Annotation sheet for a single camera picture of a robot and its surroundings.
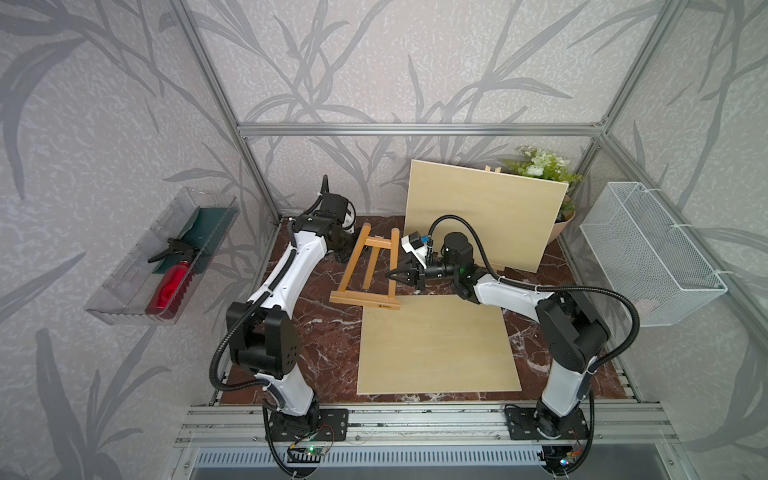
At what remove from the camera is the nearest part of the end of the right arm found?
692mm

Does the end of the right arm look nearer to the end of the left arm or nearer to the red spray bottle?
the end of the left arm

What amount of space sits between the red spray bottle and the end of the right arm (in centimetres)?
44

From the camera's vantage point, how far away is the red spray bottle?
564 millimetres
